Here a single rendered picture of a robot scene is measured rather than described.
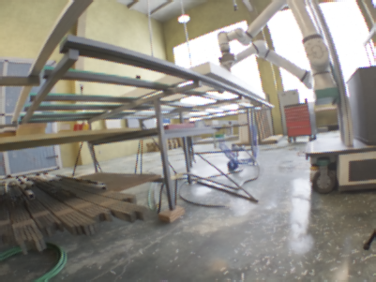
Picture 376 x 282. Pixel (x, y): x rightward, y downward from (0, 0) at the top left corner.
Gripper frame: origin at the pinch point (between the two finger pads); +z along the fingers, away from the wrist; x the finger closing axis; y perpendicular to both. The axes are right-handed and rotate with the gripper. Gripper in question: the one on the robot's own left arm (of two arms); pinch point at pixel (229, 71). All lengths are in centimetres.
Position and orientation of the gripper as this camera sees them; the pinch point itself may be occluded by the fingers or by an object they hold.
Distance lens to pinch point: 144.2
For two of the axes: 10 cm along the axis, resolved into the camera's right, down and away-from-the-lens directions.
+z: 1.3, 9.9, 0.3
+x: 8.2, -0.9, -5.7
